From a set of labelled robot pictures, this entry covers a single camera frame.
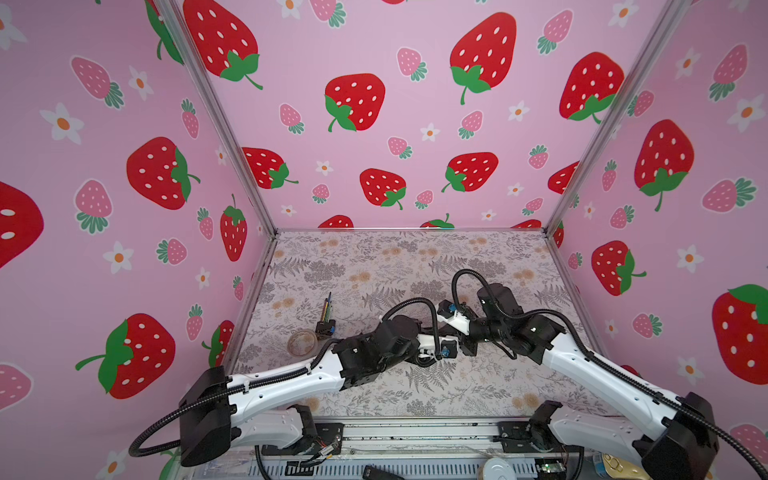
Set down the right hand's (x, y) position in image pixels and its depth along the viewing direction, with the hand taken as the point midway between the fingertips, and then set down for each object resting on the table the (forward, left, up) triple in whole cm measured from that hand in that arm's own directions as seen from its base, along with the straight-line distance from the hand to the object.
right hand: (437, 329), depth 75 cm
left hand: (0, +1, +3) cm, 3 cm away
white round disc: (-26, -15, -13) cm, 33 cm away
